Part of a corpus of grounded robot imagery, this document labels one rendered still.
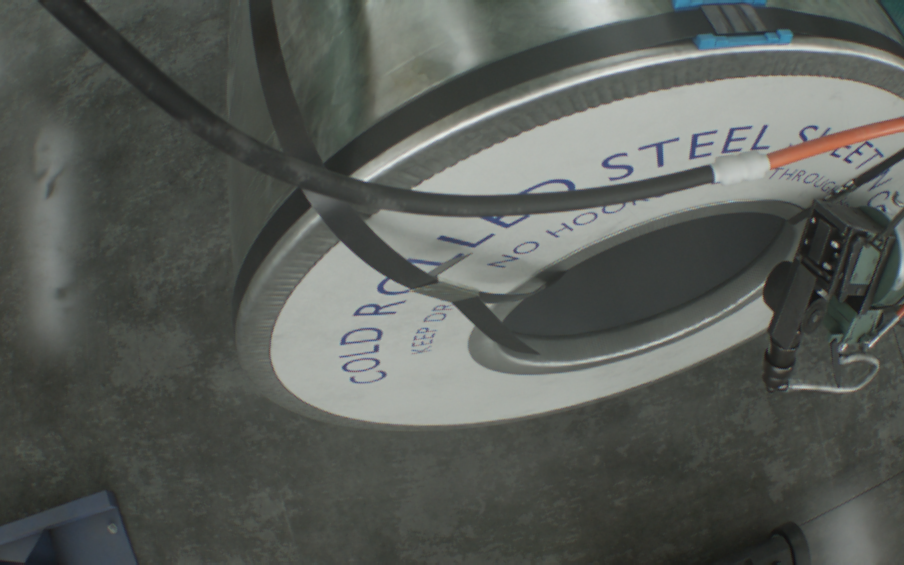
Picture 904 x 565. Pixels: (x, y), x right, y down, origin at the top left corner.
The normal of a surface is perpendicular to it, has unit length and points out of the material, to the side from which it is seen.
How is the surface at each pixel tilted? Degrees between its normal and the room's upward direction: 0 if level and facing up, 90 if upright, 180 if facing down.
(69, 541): 0
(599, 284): 8
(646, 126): 90
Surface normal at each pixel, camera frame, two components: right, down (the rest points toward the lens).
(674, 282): -0.43, -0.25
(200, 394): -0.04, -0.37
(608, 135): 0.22, 0.90
